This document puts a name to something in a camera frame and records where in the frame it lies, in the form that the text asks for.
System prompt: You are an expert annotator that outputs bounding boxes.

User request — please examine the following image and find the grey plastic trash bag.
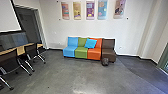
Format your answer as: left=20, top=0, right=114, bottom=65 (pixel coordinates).
left=101, top=57, right=110, bottom=66

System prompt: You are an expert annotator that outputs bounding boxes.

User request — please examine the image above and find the glass door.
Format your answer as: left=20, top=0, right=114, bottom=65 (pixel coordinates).
left=156, top=42, right=168, bottom=74

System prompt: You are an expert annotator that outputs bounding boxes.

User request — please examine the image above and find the green sofa seat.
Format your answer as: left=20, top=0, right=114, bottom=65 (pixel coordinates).
left=74, top=37, right=89, bottom=60

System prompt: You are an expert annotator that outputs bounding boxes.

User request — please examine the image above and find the blue sofa seat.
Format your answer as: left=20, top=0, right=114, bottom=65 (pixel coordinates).
left=62, top=36, right=79, bottom=58

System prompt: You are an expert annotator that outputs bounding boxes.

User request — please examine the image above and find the brown sofa seat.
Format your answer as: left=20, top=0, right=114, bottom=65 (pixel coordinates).
left=101, top=38, right=117, bottom=63

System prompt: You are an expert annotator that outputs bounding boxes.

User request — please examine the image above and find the wooden table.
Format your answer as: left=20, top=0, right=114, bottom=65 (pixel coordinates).
left=0, top=42, right=44, bottom=58

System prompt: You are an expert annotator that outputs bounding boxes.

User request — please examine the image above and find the white projection screen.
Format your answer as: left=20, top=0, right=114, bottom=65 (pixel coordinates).
left=0, top=0, right=22, bottom=33

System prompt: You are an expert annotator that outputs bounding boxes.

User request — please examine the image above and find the yellow wall poster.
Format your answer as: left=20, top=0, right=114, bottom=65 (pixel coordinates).
left=72, top=1, right=82, bottom=21

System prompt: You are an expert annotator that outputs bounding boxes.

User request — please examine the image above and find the purple wall poster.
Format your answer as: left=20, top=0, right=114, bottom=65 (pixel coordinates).
left=85, top=0, right=96, bottom=20

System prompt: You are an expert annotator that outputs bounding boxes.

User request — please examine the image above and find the light blue wall poster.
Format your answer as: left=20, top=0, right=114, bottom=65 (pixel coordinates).
left=97, top=0, right=108, bottom=20

